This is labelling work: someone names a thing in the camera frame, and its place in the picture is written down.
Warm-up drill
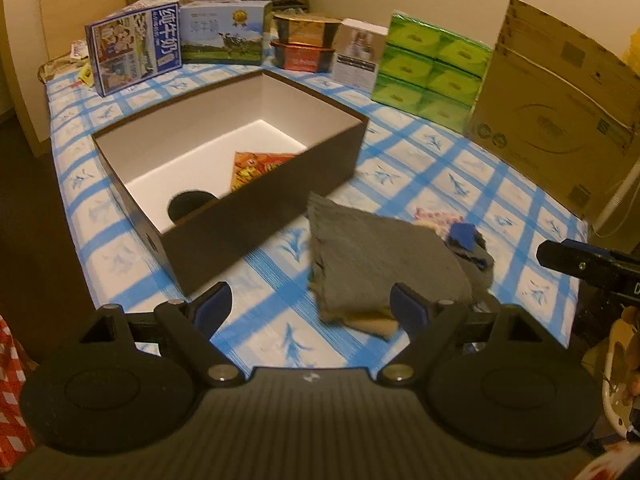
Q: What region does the red food container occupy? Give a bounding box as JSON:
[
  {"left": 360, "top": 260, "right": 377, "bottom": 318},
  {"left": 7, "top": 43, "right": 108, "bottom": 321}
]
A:
[{"left": 270, "top": 40, "right": 336, "bottom": 74}]

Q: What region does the beige bag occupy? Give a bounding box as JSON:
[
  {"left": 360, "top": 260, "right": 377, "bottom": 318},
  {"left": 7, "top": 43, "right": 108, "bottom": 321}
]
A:
[{"left": 37, "top": 57, "right": 68, "bottom": 82}]

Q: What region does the red checked cloth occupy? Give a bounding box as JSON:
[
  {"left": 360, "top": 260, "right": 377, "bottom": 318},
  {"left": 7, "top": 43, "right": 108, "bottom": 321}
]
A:
[{"left": 0, "top": 312, "right": 38, "bottom": 466}]

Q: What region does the pack of green tissue packets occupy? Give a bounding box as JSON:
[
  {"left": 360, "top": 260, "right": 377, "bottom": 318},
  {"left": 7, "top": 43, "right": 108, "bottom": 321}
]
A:
[{"left": 371, "top": 10, "right": 493, "bottom": 134}]

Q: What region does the green milk carton box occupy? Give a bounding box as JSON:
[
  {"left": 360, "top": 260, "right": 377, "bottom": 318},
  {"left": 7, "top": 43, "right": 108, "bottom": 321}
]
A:
[{"left": 180, "top": 1, "right": 273, "bottom": 66}]

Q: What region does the patterned knit sock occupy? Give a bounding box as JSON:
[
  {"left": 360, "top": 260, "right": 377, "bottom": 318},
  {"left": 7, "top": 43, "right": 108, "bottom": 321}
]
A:
[{"left": 440, "top": 221, "right": 496, "bottom": 292}]

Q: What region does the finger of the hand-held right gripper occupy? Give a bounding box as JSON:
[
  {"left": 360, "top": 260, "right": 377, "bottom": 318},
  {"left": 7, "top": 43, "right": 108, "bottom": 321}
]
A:
[{"left": 537, "top": 238, "right": 621, "bottom": 282}]

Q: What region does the gold food container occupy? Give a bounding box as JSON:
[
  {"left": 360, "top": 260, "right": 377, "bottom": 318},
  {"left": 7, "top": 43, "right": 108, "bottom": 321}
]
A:
[{"left": 272, "top": 14, "right": 342, "bottom": 47}]

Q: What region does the white curved tube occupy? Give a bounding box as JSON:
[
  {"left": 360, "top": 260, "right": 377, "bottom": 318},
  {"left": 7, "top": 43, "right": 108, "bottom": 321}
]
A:
[{"left": 591, "top": 160, "right": 640, "bottom": 239}]

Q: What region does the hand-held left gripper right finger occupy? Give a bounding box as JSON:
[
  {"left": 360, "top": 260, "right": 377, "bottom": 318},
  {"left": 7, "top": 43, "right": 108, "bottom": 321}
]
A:
[{"left": 377, "top": 281, "right": 551, "bottom": 386}]

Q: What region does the red snack packet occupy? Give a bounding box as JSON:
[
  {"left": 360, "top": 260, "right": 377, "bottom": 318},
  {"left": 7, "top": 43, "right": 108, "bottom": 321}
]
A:
[{"left": 229, "top": 150, "right": 301, "bottom": 193}]

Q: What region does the blue milk carton box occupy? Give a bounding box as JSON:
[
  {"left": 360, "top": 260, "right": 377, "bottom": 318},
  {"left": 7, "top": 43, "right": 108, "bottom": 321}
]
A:
[{"left": 84, "top": 2, "right": 183, "bottom": 97}]

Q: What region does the yellow green cloth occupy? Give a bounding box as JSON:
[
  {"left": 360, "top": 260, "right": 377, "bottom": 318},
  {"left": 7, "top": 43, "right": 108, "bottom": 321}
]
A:
[{"left": 320, "top": 302, "right": 402, "bottom": 342}]

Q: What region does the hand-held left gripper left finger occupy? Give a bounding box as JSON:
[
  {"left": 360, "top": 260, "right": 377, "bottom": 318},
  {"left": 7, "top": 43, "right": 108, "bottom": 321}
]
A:
[{"left": 75, "top": 281, "right": 253, "bottom": 388}]

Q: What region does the large flat cardboard box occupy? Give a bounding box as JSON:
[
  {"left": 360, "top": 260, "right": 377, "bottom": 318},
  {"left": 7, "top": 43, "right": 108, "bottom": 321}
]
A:
[{"left": 462, "top": 0, "right": 640, "bottom": 221}]

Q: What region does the white product box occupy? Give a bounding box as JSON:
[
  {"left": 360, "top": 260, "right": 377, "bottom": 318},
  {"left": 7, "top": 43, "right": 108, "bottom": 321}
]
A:
[{"left": 332, "top": 18, "right": 391, "bottom": 93}]

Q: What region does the black round object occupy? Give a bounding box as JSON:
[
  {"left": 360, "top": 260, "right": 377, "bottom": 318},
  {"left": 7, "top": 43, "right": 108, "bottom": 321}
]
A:
[{"left": 167, "top": 191, "right": 218, "bottom": 223}]

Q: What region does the floral pink cloth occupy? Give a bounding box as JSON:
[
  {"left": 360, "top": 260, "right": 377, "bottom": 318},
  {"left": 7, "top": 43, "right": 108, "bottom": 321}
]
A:
[{"left": 412, "top": 207, "right": 468, "bottom": 236}]

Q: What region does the grey cloth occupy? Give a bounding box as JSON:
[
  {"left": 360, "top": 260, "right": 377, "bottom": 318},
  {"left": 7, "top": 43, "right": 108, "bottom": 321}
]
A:
[{"left": 305, "top": 191, "right": 476, "bottom": 322}]

